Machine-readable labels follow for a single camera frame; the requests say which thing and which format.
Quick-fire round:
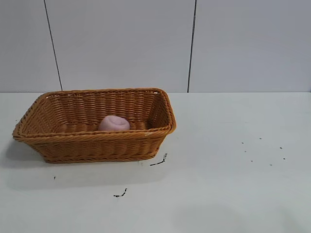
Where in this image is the pink soft peach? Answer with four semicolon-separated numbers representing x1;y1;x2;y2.
98;115;131;132

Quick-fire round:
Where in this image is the brown woven wicker basket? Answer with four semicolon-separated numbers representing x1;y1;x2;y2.
12;87;177;164

